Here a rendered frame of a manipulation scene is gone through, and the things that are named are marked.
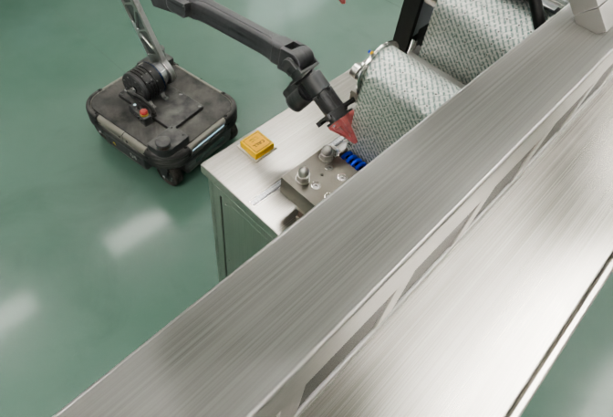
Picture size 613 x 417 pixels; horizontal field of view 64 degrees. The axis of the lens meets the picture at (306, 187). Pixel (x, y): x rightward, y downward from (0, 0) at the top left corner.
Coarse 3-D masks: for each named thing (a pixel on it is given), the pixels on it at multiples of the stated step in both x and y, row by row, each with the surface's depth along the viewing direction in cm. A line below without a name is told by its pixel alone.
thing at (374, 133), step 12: (360, 108) 115; (360, 120) 118; (372, 120) 114; (384, 120) 112; (360, 132) 120; (372, 132) 117; (384, 132) 114; (396, 132) 111; (348, 144) 126; (360, 144) 122; (372, 144) 119; (384, 144) 116; (360, 156) 125; (372, 156) 122
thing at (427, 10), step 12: (408, 0) 129; (420, 0) 127; (408, 12) 132; (420, 12) 131; (408, 24) 134; (420, 24) 137; (396, 36) 139; (408, 36) 136; (420, 36) 142; (408, 48) 140; (420, 48) 151
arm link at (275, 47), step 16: (176, 0) 128; (192, 0) 128; (208, 0) 129; (192, 16) 131; (208, 16) 128; (224, 16) 126; (240, 16) 126; (224, 32) 128; (240, 32) 125; (256, 32) 123; (272, 32) 124; (256, 48) 125; (272, 48) 121; (288, 48) 119; (304, 48) 121; (304, 64) 120
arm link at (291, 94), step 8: (288, 64) 118; (312, 64) 124; (288, 72) 119; (296, 72) 119; (304, 72) 119; (296, 80) 124; (288, 88) 126; (296, 88) 124; (288, 96) 127; (296, 96) 124; (288, 104) 127; (296, 104) 126; (304, 104) 126
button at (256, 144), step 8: (248, 136) 141; (256, 136) 141; (264, 136) 141; (240, 144) 140; (248, 144) 139; (256, 144) 139; (264, 144) 139; (272, 144) 140; (248, 152) 139; (256, 152) 137; (264, 152) 139
